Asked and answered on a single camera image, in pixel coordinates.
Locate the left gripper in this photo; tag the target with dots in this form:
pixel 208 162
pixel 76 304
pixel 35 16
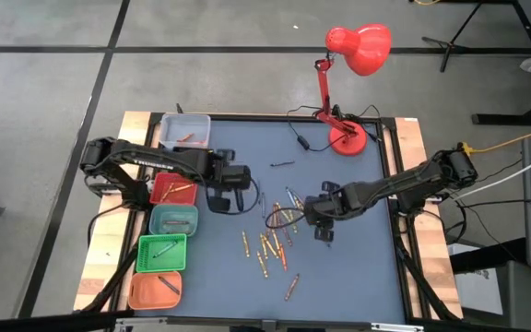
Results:
pixel 235 177

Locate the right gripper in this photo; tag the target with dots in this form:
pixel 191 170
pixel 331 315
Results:
pixel 332 205

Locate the dark crayon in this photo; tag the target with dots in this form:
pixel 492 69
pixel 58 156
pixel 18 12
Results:
pixel 282 163
pixel 168 285

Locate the orange crayon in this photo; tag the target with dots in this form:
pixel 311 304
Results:
pixel 168 191
pixel 181 188
pixel 199 142
pixel 283 257
pixel 185 137

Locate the light blue crayon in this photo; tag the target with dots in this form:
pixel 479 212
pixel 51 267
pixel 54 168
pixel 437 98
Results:
pixel 165 249
pixel 291 197

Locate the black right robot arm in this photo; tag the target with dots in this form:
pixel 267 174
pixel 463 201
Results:
pixel 385 186

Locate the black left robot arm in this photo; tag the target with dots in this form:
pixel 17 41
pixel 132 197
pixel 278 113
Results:
pixel 155 162

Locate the red plastic basket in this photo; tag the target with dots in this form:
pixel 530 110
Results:
pixel 187 199

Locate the black plastic basket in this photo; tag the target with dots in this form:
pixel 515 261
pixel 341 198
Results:
pixel 196 149

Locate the teal plastic bin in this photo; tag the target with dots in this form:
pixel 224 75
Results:
pixel 161 214

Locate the clear plastic bin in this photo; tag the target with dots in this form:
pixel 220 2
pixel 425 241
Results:
pixel 178 124

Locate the green plastic basket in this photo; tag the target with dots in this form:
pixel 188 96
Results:
pixel 150 264

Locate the orange plastic bin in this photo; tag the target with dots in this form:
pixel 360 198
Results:
pixel 145 295

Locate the red desk lamp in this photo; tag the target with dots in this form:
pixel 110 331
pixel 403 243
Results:
pixel 362 48

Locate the black stand base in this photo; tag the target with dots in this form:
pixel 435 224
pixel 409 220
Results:
pixel 496 119

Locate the black tripod stand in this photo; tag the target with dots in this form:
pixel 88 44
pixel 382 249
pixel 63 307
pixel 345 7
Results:
pixel 450 46

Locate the black table frame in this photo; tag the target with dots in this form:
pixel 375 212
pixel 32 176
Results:
pixel 265 117

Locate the aluminium table rail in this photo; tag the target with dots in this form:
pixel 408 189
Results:
pixel 394 327

